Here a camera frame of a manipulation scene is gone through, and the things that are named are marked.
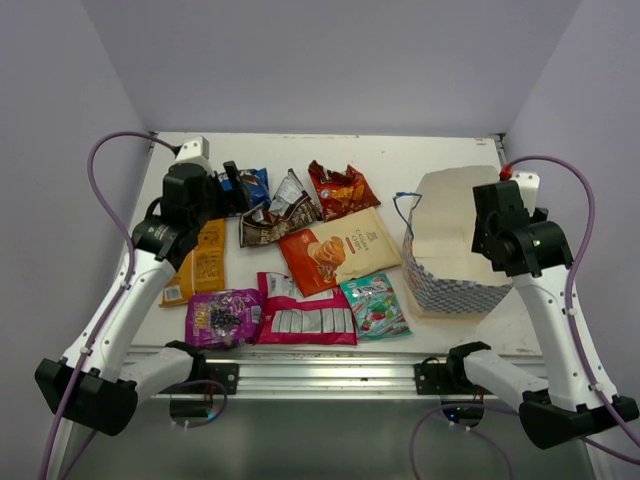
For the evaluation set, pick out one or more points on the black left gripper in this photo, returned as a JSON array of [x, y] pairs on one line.
[[230, 202]]

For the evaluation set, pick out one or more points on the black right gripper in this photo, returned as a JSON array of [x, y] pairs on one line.
[[538, 215]]

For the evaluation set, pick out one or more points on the brown sea salt chip bag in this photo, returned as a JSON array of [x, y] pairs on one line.
[[290, 210]]

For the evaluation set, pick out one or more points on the blue checkered paper bag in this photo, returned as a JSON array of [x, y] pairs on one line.
[[443, 278]]

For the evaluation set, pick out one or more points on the orange cream cassava chips bag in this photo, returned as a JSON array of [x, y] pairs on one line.
[[323, 256]]

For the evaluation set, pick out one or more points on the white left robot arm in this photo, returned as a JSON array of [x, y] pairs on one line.
[[91, 384]]

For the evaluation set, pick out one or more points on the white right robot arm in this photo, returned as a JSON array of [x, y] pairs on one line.
[[576, 398]]

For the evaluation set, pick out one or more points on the blue Doritos chip bag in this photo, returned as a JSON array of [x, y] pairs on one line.
[[257, 185]]

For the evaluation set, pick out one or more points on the red torn chip bag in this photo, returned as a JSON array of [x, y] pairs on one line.
[[341, 193]]

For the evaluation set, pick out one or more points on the purple grape candy bag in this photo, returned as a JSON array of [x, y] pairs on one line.
[[224, 319]]

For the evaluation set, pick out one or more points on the pink snack bag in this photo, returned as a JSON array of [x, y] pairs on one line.
[[290, 318]]

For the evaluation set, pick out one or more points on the teal Fox's candy bag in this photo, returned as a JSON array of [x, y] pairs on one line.
[[375, 308]]

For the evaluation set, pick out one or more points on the orange yellow snack packet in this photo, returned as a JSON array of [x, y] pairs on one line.
[[202, 271]]

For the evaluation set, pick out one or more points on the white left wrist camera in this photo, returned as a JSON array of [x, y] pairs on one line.
[[193, 150]]

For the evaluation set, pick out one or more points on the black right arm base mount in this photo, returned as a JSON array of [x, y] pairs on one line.
[[432, 377]]

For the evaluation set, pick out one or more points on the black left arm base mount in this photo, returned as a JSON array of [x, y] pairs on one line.
[[210, 372]]

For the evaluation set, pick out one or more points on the aluminium table frame rail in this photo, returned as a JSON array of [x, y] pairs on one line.
[[393, 166]]

